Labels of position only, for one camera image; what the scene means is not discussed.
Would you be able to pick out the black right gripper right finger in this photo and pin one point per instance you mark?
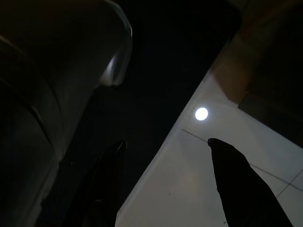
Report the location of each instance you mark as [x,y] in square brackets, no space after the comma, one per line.
[241,189]

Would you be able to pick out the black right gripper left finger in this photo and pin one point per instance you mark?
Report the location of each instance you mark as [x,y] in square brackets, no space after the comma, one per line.
[106,189]

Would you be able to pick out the grey robot leg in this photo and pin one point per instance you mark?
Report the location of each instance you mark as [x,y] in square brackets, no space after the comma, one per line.
[47,82]

